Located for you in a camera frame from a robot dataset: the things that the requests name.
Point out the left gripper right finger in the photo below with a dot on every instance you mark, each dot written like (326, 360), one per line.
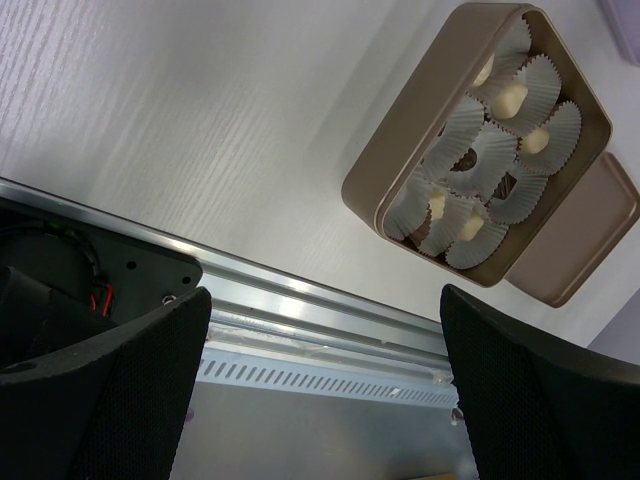
(537, 406)

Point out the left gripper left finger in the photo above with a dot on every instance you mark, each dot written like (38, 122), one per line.
(112, 406)

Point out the white oval chocolate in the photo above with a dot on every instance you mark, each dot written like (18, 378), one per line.
(484, 73)

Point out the dark chocolate cube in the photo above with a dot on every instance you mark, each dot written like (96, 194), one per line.
(505, 186)

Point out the white square chocolate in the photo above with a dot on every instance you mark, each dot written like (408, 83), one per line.
(437, 204)

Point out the dark round chocolate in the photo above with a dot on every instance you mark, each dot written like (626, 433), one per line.
(466, 162)

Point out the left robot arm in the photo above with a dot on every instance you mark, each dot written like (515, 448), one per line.
(40, 320)

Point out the gold tin lid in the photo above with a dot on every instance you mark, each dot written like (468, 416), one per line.
(590, 222)

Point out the gold tin box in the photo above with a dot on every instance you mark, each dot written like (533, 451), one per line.
(438, 116)

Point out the purple tray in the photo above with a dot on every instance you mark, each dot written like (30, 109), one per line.
(622, 17)

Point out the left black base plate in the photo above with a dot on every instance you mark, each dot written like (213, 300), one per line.
(111, 274)

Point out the aluminium rail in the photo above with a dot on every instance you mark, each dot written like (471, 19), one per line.
(259, 311)

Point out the white slotted cable duct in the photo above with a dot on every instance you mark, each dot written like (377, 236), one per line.
(251, 371)

